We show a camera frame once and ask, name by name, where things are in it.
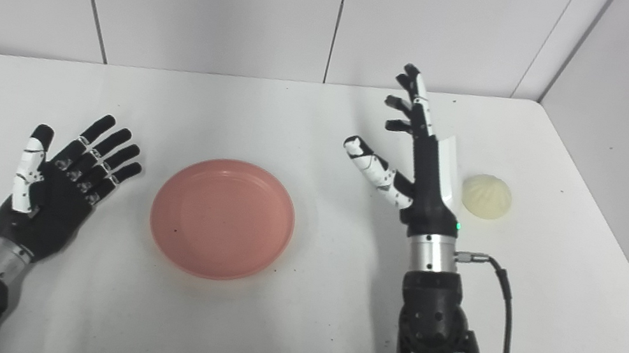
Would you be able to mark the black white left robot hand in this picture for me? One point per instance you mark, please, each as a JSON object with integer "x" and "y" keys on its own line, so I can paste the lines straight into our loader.
{"x": 53, "y": 208}

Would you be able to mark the pink round plate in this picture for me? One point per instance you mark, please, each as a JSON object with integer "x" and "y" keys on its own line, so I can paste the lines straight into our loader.
{"x": 223, "y": 218}

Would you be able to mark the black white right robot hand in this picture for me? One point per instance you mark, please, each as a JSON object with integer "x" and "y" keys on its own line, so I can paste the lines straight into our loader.
{"x": 429, "y": 203}

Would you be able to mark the white steamed bun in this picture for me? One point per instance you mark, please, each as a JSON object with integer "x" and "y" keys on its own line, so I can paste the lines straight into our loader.
{"x": 487, "y": 197}

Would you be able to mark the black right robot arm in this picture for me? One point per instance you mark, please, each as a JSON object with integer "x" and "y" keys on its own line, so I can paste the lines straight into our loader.
{"x": 434, "y": 340}

